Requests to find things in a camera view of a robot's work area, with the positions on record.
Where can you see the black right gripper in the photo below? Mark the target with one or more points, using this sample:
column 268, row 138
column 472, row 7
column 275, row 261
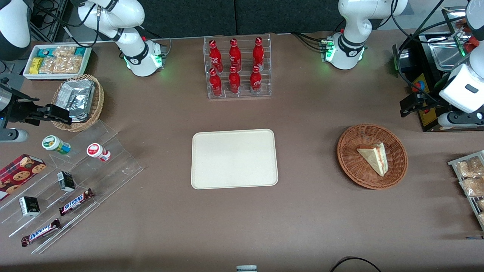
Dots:
column 18, row 110

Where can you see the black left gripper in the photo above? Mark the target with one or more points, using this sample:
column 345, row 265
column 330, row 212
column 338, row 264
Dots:
column 422, row 99

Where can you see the triangular sandwich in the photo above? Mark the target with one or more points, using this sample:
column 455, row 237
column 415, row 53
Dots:
column 374, row 158

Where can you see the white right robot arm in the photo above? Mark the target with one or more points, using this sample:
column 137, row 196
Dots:
column 132, row 41

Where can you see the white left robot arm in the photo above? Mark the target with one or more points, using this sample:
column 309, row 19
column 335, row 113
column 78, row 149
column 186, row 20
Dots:
column 348, row 41

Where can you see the white rectangular snack tray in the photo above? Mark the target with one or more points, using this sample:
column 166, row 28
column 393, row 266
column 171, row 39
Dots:
column 27, row 74

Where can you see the light wicker basket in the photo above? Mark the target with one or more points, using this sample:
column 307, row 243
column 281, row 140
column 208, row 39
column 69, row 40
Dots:
column 97, row 102

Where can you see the brown wicker basket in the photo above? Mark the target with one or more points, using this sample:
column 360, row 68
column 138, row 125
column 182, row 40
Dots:
column 351, row 158

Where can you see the cream plastic tray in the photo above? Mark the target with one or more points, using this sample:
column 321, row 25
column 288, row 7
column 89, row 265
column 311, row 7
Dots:
column 234, row 158

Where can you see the black glass display warmer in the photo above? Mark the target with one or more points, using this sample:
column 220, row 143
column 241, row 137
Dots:
column 425, row 121

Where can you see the green label yogurt cup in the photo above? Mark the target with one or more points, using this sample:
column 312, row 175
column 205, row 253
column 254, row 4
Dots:
column 56, row 144

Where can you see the silver foil packet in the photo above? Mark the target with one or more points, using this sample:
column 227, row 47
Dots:
column 77, row 96

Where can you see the yellow snack packet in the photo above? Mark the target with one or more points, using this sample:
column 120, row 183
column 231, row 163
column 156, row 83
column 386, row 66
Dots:
column 36, row 66

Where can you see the clear bag of puffed snacks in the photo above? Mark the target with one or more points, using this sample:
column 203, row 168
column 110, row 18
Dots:
column 72, row 65
column 64, row 51
column 51, row 65

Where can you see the steel food pan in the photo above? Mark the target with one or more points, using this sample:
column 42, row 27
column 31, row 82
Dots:
column 446, row 56

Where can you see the red label yogurt cup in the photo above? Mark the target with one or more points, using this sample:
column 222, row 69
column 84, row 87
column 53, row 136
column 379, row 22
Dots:
column 97, row 152

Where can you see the red cookie box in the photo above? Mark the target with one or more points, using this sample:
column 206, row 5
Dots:
column 19, row 175

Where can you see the teal snack packet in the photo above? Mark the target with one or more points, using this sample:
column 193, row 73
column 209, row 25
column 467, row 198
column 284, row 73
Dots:
column 45, row 52
column 80, row 51

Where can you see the small black carton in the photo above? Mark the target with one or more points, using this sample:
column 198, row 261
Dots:
column 29, row 206
column 66, row 181

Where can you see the red food item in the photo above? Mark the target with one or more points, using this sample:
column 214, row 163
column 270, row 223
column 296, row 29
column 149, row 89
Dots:
column 469, row 43

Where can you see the clear acrylic stepped stand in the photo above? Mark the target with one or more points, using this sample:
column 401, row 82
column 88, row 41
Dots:
column 113, row 170

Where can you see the brown snickers bar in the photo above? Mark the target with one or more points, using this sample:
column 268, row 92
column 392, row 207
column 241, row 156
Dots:
column 75, row 202
column 41, row 232

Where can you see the red cola bottle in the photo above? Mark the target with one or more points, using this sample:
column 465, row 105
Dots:
column 258, row 53
column 215, row 84
column 215, row 56
column 235, row 54
column 234, row 81
column 256, row 80

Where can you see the clear acrylic bottle rack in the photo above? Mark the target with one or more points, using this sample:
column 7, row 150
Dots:
column 244, row 94

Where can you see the grey object at table edge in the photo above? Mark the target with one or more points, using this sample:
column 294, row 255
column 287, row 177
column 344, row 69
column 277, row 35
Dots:
column 246, row 268

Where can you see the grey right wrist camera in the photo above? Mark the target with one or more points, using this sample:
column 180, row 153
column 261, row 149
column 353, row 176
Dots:
column 13, row 135

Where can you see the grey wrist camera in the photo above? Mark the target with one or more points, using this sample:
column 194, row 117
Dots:
column 13, row 135
column 459, row 119

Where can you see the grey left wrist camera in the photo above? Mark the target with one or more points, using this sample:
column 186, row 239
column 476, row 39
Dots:
column 459, row 119

